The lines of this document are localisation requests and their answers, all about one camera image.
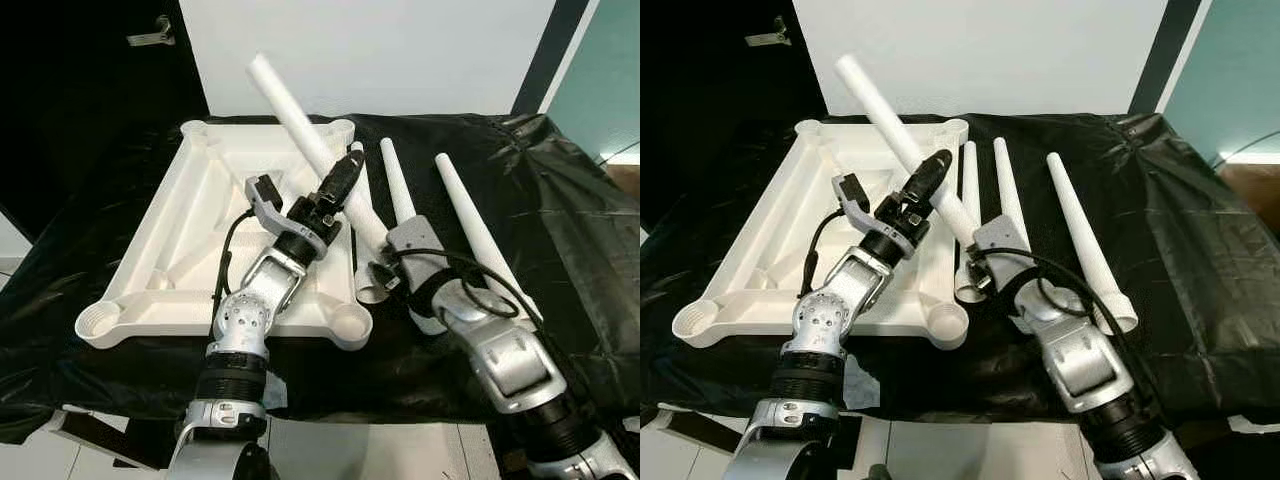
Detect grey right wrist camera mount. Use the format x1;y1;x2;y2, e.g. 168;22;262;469
972;213;1036;283
384;213;448;296

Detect white plastic table top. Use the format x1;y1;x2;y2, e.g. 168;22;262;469
75;118;374;351
672;118;969;351

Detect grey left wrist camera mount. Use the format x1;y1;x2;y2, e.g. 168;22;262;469
832;172;926;263
244;174;343;263

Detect black plastic table cover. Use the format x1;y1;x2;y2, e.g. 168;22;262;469
640;112;1280;426
0;112;641;446

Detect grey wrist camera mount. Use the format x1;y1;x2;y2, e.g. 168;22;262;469
832;172;926;263
972;213;1036;283
244;174;343;263
384;213;448;296

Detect black door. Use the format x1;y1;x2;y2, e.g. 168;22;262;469
640;0;823;241
0;0;209;241

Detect black wall pillar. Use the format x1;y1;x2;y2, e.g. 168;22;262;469
510;0;593;117
1128;0;1201;117

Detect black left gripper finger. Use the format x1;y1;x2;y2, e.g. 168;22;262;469
903;149;953;211
320;150;366;211

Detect white tapered table leg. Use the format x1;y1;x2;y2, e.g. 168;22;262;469
348;140;393;305
955;140;991;304
833;53;986;249
992;137;1043;337
379;138;448;337
1045;152;1140;337
247;53;393;256
433;153;546;331

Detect silver door handle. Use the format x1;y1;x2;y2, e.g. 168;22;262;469
745;15;793;48
127;15;176;48

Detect teal glass panel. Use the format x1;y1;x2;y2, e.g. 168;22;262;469
545;0;641;166
1163;0;1280;166

